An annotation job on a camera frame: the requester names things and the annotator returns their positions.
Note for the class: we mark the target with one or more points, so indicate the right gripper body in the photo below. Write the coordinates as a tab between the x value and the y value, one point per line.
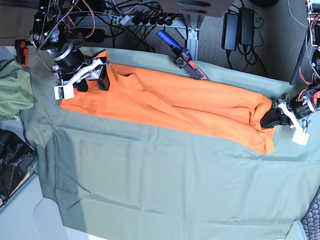
69	62

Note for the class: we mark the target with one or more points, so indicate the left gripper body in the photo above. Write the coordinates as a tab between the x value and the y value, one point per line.
302	105

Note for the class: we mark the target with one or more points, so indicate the orange T-shirt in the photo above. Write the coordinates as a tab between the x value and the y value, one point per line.
161	99

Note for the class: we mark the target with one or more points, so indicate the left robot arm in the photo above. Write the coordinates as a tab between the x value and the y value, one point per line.
285	111

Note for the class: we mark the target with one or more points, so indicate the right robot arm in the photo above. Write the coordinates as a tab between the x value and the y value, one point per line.
55	32

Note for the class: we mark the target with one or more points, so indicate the olive green shirt pile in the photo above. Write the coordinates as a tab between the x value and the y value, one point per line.
16	93

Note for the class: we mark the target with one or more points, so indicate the black power brick left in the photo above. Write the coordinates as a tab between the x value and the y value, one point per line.
98	35

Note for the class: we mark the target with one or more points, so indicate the blue clamp left edge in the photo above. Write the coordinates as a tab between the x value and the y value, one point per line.
21	48

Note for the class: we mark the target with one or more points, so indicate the blue clamp edge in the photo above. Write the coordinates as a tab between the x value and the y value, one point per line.
183	58
21	48

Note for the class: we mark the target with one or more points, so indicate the white power strip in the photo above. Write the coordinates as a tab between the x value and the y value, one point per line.
144	19

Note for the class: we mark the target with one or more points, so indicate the blue clamp centre edge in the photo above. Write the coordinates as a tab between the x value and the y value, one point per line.
183	58

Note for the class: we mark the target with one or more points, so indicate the black power adapter right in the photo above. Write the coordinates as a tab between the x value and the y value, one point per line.
246	26

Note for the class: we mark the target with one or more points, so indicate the black power adapter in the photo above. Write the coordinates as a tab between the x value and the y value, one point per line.
246	26
229	31

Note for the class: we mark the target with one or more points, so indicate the black plastic bag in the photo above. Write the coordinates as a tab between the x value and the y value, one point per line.
16	160

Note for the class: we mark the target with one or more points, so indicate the black power adapter left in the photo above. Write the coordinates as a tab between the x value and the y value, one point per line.
229	31

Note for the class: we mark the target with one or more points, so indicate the patterned mesh chair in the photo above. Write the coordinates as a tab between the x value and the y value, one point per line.
311	220

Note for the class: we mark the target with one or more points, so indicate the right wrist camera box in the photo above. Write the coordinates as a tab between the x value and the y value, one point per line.
64	92

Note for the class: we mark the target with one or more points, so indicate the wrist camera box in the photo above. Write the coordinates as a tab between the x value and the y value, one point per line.
64	92
301	138

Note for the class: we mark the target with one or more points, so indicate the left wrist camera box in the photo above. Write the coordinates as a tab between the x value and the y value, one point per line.
301	138

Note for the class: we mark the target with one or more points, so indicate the aluminium frame post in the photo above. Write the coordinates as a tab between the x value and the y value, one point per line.
191	33

